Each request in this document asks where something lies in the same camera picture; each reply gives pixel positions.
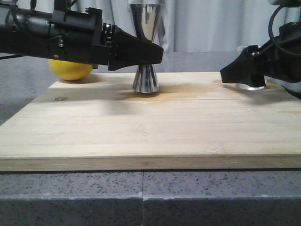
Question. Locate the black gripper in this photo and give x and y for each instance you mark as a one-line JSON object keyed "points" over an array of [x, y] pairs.
{"points": [[279, 58], [79, 37]]}

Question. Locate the silver double jigger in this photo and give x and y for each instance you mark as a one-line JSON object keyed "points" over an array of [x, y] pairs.
{"points": [[145, 19]]}

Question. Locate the clear glass beaker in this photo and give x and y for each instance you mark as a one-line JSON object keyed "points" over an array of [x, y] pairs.
{"points": [[244, 86]]}

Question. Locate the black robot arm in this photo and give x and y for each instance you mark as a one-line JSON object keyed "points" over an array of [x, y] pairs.
{"points": [[23, 32]]}

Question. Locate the grey curtain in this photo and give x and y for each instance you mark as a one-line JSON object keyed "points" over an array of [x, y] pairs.
{"points": [[202, 25]]}

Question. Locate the wooden cutting board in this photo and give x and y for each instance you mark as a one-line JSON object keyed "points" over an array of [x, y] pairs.
{"points": [[194, 122]]}

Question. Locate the yellow lemon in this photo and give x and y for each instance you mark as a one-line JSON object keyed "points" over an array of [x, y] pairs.
{"points": [[69, 71]]}

